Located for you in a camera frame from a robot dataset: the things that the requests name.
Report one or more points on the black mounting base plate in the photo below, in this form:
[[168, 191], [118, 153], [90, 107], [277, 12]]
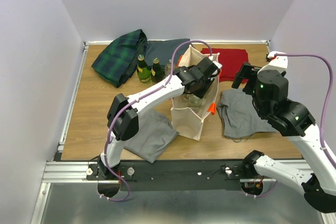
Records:
[[177, 175]]

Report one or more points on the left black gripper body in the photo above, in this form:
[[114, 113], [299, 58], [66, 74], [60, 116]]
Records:
[[204, 86]]

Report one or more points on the dark blue folded cloth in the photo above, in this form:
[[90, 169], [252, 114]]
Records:
[[163, 50]]

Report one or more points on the green glass bottle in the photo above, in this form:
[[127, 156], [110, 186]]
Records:
[[143, 70], [157, 74]]

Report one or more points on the green plaid cloth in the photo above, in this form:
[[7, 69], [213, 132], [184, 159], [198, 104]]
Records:
[[118, 61]]

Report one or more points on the grey folded cloth left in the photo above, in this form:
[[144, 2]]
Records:
[[153, 138]]

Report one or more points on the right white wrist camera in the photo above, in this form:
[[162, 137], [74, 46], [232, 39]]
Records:
[[277, 61]]

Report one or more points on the red folded cloth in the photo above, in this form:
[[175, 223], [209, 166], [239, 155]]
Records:
[[231, 60]]

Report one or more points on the beige canvas bag orange handles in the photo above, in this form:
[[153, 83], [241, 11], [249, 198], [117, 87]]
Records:
[[186, 120]]

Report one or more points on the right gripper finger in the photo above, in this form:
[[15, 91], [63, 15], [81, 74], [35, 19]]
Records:
[[239, 77], [250, 86]]

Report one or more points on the aluminium frame rail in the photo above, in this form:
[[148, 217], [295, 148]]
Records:
[[57, 172]]

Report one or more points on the grey folded cloth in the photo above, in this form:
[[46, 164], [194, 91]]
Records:
[[239, 117], [153, 138]]

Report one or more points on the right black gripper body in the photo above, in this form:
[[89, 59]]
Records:
[[252, 71]]

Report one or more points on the clear soda water bottle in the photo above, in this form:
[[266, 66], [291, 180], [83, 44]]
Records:
[[168, 67], [193, 101]]

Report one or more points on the grey folded cloth right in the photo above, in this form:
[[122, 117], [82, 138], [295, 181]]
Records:
[[239, 117]]

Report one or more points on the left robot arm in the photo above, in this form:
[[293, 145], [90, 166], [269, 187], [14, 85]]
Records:
[[126, 113]]

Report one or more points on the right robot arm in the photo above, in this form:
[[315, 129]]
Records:
[[269, 90]]

